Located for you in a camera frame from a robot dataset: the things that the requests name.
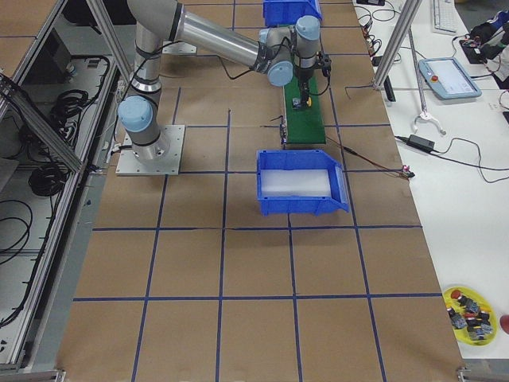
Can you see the blue plastic bin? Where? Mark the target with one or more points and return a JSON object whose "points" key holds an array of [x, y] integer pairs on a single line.
{"points": [[302, 160], [287, 12]]}

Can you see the white foam pad right bin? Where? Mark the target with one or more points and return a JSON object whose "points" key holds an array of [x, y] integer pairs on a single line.
{"points": [[295, 183]]}

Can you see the white keyboard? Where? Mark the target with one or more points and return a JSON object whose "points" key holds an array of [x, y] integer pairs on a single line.
{"points": [[443, 14]]}

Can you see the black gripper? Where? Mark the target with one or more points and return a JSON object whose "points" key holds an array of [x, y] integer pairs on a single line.
{"points": [[303, 76]]}

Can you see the yellow plate of buttons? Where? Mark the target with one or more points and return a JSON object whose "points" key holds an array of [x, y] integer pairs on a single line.
{"points": [[472, 318]]}

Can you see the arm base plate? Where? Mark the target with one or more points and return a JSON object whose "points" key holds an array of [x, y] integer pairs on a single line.
{"points": [[161, 158]]}

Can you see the aluminium frame post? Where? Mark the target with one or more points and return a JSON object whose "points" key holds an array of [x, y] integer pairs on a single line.
{"points": [[401, 29]]}

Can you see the teach pendant tablet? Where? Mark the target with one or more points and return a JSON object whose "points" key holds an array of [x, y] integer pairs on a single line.
{"points": [[447, 79]]}

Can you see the black flat bar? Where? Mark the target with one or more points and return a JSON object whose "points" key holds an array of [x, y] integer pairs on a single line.
{"points": [[389, 89]]}

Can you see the black power adapter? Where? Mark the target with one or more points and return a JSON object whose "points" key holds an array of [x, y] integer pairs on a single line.
{"points": [[420, 143]]}

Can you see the green conveyor belt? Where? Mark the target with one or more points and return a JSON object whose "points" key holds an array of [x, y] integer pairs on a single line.
{"points": [[304, 125]]}

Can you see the yellow push button switch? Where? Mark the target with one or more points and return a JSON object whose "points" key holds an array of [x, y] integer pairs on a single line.
{"points": [[298, 104]]}

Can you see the left blue plastic bin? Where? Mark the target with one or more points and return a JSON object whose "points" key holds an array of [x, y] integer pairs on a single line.
{"points": [[287, 12]]}

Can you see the right blue plastic bin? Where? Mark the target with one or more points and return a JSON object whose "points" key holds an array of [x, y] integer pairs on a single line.
{"points": [[302, 160]]}

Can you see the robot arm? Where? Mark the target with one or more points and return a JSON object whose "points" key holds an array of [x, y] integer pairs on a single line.
{"points": [[282, 53]]}

